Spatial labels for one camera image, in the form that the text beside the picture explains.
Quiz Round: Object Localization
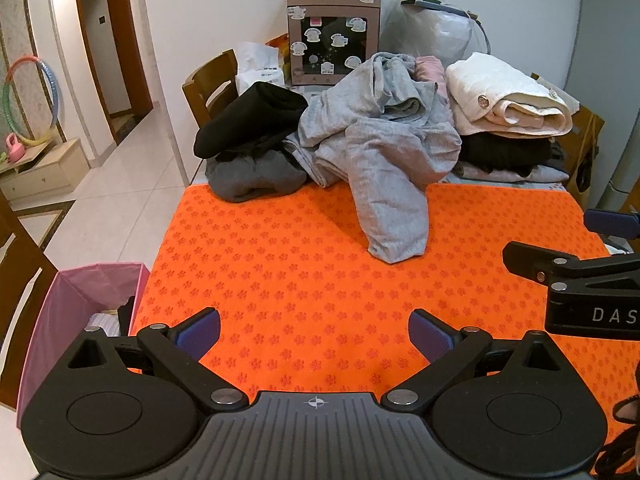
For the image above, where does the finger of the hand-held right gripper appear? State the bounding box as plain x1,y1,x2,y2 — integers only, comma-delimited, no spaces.
584,208,640,240
502,241,640,292

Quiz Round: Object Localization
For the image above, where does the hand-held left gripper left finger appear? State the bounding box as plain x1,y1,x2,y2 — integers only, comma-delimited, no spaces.
65,306,249,414

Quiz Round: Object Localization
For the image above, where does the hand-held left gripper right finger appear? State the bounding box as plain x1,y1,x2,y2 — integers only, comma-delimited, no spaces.
381,309,571,414

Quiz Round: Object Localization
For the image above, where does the light grey folded cloth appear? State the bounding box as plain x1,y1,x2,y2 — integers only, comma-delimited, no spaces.
452,162,571,183

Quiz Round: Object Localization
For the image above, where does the striped cloth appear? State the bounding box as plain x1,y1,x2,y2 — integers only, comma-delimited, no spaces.
87,310,122,338

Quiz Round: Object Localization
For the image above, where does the black folded garment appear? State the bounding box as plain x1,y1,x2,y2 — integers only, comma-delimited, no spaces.
457,132,553,171

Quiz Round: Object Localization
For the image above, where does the orange flower-patterned mat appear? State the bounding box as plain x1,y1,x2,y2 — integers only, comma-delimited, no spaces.
127,182,626,473

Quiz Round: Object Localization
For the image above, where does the pink fabric laundry basket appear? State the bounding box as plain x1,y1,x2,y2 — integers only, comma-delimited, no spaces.
16,261,151,428

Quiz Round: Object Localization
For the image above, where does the dark grey garment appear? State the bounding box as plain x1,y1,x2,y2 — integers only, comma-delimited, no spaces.
206,150,307,204

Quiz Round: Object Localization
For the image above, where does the white quilted jacket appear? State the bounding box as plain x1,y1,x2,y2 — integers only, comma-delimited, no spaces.
445,52,573,137

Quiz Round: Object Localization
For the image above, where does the light grey sweatshirt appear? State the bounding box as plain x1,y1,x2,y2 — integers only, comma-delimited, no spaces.
284,52,463,265

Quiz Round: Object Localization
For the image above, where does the dark wooden chair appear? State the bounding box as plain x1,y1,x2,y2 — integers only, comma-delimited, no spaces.
0,192,58,361

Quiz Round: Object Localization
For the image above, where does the pink garment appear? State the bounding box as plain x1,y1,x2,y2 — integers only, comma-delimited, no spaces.
414,55,448,98

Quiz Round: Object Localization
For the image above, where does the low beige cabinet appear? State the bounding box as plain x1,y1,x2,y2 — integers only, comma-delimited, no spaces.
0,138,90,203

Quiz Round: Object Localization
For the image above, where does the translucent plastic bag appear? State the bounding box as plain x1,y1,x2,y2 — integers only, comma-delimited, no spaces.
382,0,493,63

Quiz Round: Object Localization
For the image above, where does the pink toy kettlebell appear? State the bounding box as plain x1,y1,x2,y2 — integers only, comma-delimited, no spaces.
4,133,27,161

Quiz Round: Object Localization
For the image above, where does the white paper bag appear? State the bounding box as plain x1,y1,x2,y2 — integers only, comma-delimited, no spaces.
234,41,286,96

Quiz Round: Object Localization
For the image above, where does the multicoloured hula hoop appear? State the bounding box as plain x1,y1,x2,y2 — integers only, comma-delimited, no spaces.
2,56,61,148

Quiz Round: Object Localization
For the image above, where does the pink water dispenser with stickers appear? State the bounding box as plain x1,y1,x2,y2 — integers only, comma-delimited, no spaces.
285,0,382,86

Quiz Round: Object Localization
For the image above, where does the brown wooden door frame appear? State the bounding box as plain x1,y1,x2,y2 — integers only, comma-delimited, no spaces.
72,0,155,146

